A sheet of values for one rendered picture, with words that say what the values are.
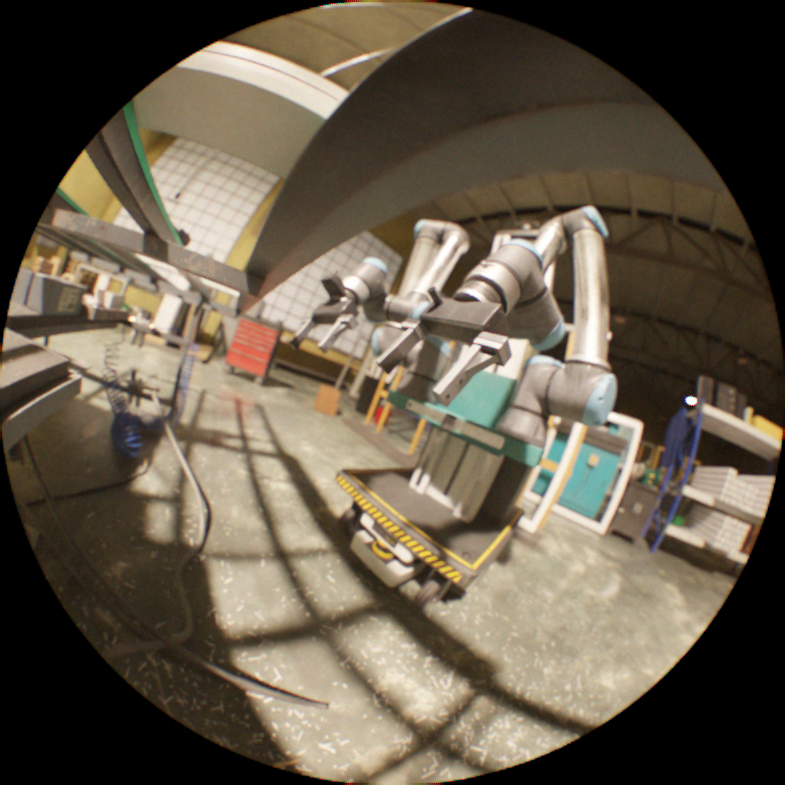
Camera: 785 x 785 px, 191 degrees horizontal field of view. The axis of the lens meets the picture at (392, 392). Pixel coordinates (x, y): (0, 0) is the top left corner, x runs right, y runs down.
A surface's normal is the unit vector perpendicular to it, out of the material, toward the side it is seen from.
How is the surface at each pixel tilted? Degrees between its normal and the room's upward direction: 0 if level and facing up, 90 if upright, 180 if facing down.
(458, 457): 90
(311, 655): 0
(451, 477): 90
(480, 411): 90
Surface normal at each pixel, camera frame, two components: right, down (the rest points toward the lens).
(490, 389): -0.64, -0.22
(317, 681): 0.36, -0.93
